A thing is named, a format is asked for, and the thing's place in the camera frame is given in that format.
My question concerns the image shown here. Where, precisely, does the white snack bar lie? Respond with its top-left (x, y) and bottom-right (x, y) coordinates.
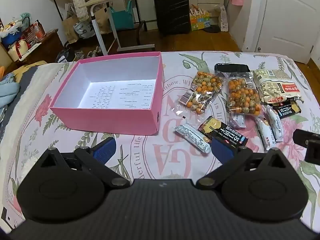
top-left (174, 124), bottom-right (212, 153)
top-left (228, 112), bottom-right (246, 128)
top-left (265, 105), bottom-right (284, 142)
top-left (254, 116), bottom-right (275, 150)

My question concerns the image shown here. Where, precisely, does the teal shopping bag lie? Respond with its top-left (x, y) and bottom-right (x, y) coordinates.
top-left (110, 0), bottom-right (135, 30)

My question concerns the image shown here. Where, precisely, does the clear bag of candy balls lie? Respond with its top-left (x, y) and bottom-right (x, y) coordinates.
top-left (178, 70), bottom-right (224, 115)
top-left (225, 71), bottom-right (263, 117)

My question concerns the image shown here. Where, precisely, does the white plastic bag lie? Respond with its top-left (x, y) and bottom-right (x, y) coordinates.
top-left (219, 5), bottom-right (229, 32)

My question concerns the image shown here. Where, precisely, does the black and yellow snack packet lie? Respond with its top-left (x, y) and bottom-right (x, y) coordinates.
top-left (197, 116), bottom-right (249, 150)
top-left (271, 99), bottom-right (302, 119)

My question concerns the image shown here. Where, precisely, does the dark wooden cabinet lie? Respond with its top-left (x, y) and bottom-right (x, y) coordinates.
top-left (0, 29), bottom-right (63, 68)

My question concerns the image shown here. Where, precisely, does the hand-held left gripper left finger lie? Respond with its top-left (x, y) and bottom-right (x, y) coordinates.
top-left (37, 137), bottom-right (131, 188)

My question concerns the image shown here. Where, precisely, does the pink cardboard box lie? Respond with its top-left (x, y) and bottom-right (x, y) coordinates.
top-left (49, 52), bottom-right (164, 136)

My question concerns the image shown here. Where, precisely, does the flat black packet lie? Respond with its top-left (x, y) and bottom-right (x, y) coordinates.
top-left (214, 63), bottom-right (250, 77)

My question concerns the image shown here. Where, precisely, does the blue bag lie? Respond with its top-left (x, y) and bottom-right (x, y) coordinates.
top-left (1, 27), bottom-right (22, 47)

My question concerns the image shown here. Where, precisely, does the brown paper bag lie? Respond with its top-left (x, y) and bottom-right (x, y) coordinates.
top-left (62, 12), bottom-right (80, 44)
top-left (96, 5), bottom-right (113, 34)

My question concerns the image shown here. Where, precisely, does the colourful gift bag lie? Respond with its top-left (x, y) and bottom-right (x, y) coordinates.
top-left (189, 5), bottom-right (210, 32)

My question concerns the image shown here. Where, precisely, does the red gift bag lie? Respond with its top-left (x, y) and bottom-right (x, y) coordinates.
top-left (21, 22), bottom-right (45, 45)

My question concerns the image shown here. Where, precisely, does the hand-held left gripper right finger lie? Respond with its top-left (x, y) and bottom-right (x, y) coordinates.
top-left (196, 139), bottom-right (287, 189)

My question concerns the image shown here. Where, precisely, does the black suitcase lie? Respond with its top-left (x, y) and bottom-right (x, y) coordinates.
top-left (153, 0), bottom-right (190, 36)

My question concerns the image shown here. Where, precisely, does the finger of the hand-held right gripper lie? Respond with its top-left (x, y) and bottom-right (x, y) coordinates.
top-left (293, 129), bottom-right (320, 165)

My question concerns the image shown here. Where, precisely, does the white lace cloth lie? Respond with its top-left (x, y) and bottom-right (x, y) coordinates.
top-left (69, 0), bottom-right (89, 22)

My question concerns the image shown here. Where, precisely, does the beige noodle bag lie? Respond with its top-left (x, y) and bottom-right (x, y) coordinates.
top-left (252, 69), bottom-right (304, 104)

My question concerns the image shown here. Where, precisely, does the white door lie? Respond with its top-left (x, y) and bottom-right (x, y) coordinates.
top-left (255, 0), bottom-right (320, 64)

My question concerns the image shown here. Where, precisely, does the beige bag with red ribbon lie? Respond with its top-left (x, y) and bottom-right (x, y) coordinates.
top-left (7, 40), bottom-right (32, 62)

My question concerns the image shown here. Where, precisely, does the light blue cloth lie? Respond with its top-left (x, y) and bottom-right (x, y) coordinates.
top-left (0, 74), bottom-right (20, 108)

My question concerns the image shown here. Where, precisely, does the black floor bag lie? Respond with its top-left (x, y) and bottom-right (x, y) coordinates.
top-left (56, 47), bottom-right (75, 63)

